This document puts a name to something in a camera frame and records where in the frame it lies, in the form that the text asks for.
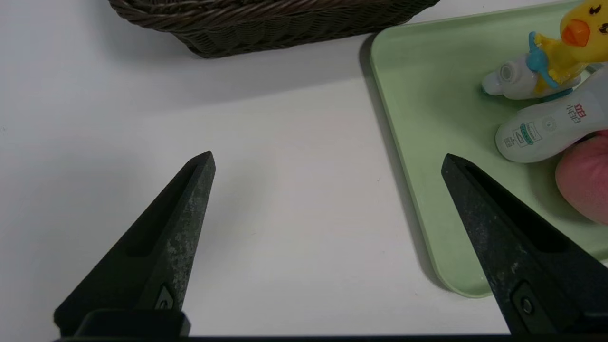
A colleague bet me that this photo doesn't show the pink plush peach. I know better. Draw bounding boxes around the pink plush peach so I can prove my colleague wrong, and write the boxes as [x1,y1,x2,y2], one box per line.
[555,131,608,225]

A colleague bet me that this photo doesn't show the green plastic tray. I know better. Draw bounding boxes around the green plastic tray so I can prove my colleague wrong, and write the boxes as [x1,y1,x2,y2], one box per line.
[370,0,608,299]

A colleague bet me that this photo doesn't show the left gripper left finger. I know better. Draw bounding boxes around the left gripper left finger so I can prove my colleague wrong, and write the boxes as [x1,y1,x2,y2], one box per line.
[53,151,217,338]

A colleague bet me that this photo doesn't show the dark brown wicker basket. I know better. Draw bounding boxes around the dark brown wicker basket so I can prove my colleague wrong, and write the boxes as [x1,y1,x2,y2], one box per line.
[108,0,441,58]

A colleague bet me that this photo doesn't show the white cylindrical bottle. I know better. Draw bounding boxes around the white cylindrical bottle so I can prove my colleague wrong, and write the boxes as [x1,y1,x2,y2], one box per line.
[495,66,608,163]

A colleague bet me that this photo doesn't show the yellow duck scooter toy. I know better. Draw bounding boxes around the yellow duck scooter toy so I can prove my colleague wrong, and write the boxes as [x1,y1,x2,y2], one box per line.
[481,0,608,101]

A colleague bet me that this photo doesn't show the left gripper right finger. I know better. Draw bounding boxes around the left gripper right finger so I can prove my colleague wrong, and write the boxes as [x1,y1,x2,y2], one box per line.
[441,153,608,335]

